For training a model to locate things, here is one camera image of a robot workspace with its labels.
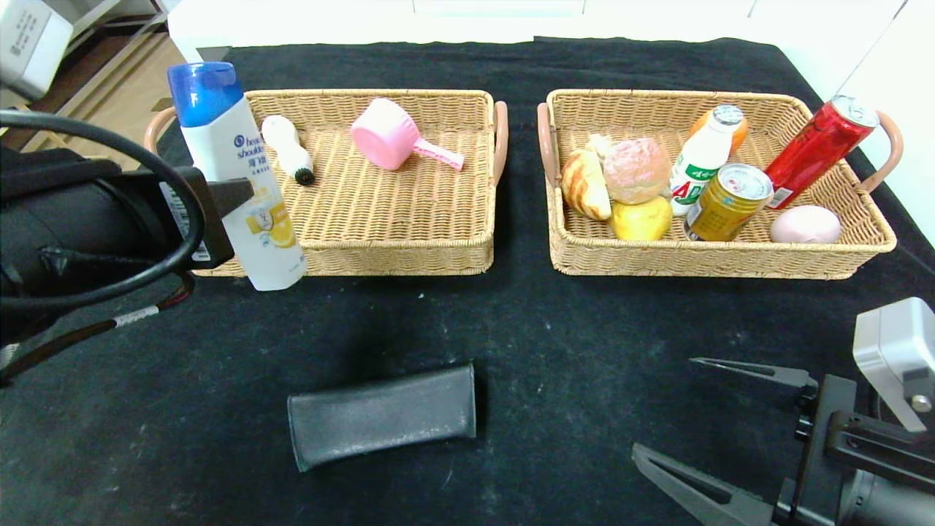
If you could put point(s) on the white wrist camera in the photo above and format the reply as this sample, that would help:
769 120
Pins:
887 343
29 44

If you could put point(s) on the long ridged pastry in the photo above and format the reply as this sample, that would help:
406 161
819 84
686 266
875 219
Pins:
599 145

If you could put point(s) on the pink plastic scoop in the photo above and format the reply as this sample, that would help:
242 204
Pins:
383 135

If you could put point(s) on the pale pink egg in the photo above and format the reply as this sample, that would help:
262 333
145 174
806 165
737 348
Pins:
803 225

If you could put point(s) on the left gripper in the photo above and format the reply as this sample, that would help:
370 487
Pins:
191 214

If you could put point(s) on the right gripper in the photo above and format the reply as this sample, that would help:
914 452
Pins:
817 446

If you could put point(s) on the black leather pouch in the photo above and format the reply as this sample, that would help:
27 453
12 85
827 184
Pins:
380 418

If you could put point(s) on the white brush bottle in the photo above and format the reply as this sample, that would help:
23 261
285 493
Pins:
287 150

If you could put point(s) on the striped croissant bread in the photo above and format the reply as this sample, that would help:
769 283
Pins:
581 186

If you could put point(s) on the orange fruit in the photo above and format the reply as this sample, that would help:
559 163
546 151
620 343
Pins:
739 135

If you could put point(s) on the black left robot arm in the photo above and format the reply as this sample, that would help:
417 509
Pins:
44 234

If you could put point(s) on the yellow lemon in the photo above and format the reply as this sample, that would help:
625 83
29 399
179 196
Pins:
643 220

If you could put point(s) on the black table cloth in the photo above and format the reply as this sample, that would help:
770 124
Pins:
511 351

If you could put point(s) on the white shampoo bottle blue cap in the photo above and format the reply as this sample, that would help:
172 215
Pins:
234 146

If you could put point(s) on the white AD milk bottle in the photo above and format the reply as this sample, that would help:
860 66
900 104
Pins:
701 164

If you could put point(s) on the wicker basket holding toiletries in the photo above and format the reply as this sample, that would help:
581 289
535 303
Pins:
409 212

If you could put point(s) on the grey shelf unit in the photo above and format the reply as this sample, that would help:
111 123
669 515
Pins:
117 18

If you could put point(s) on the golden drink can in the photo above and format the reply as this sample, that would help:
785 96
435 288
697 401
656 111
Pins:
723 208

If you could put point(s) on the round cream puff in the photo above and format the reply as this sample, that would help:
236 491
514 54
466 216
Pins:
635 172

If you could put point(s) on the wicker basket holding food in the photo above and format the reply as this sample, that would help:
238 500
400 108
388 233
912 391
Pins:
657 256

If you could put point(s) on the red drink can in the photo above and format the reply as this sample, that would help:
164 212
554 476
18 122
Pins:
818 150

